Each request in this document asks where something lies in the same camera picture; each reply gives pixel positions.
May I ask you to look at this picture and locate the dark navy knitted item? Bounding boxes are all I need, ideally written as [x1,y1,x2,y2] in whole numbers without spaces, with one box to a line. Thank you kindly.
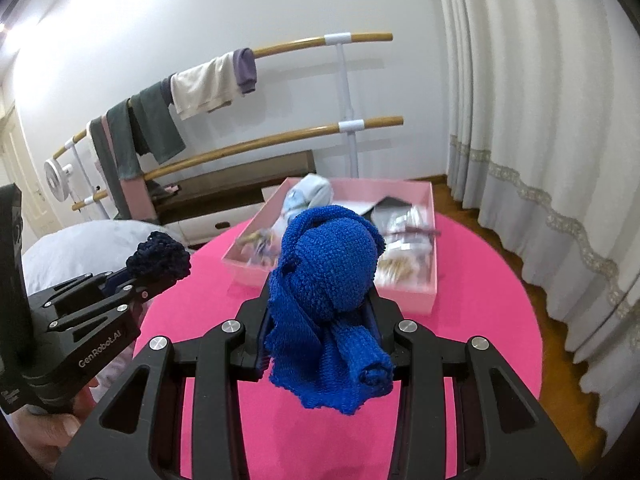
[126,231,191,283]

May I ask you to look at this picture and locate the bright blue knitted item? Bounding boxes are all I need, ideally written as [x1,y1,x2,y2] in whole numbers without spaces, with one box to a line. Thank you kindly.
[262,204,395,416]

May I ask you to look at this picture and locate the person's left hand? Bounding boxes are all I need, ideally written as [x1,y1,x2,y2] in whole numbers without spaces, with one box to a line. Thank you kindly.
[8,378,99,474]

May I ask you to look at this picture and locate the grey duvet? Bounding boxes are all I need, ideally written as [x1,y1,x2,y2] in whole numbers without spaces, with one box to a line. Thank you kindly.
[22,220,186,296]

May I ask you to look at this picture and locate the pink and grey towel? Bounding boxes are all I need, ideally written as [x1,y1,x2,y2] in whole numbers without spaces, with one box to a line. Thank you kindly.
[87,116,181,223]

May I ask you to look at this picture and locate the dark wood bench cabinet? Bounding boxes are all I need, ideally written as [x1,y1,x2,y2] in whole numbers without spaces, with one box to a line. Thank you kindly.
[156,151,316,246]

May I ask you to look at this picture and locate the white fan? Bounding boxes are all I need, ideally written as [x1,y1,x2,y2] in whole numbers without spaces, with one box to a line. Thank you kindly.
[43,158,80,203]

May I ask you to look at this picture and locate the pastel scrunchie bundle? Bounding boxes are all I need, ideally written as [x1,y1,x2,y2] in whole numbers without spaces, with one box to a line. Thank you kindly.
[235,229,281,268]

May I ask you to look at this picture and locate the pink round table mat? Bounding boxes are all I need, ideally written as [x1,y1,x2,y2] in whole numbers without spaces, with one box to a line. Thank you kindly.
[136,216,542,479]

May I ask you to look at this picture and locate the dark green towel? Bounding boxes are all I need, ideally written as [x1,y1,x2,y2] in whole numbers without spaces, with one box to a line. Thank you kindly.
[106,77,186,180]

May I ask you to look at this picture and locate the light blue printed cloth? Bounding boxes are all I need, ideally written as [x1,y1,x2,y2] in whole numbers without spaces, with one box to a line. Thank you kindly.
[280,174,333,226]

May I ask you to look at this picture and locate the clear plastic bag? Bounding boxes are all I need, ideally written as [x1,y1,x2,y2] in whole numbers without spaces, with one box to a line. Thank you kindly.
[374,205,438,289]

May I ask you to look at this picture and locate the pink cardboard box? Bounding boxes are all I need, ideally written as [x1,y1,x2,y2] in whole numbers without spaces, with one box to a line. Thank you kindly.
[221,178,438,315]

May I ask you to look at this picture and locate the black pouch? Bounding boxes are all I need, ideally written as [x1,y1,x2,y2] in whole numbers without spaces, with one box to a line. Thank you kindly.
[361,196,412,229]

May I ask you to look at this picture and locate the cream curtain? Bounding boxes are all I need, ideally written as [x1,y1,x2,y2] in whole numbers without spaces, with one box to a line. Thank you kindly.
[440,0,639,445]

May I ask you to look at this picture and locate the cream cloth on rail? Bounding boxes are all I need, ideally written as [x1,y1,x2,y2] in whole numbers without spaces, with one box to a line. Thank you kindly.
[170,52,241,120]

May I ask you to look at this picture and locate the purple cloth on rail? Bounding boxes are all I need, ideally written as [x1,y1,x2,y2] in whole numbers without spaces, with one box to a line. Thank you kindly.
[233,48,257,94]

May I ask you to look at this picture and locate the white barre post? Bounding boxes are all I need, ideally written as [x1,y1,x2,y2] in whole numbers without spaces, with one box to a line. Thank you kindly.
[323,32,359,178]

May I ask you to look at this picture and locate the lower wooden barre rail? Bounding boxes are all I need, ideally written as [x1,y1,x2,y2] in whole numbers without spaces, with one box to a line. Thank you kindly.
[70,116,406,213]

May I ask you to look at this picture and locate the wooden barre rail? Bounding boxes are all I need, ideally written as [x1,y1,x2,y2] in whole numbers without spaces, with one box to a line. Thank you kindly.
[51,31,395,162]
[70,116,406,213]

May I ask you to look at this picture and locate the upper wooden barre rail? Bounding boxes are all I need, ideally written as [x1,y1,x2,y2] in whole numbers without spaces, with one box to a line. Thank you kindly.
[51,31,395,162]

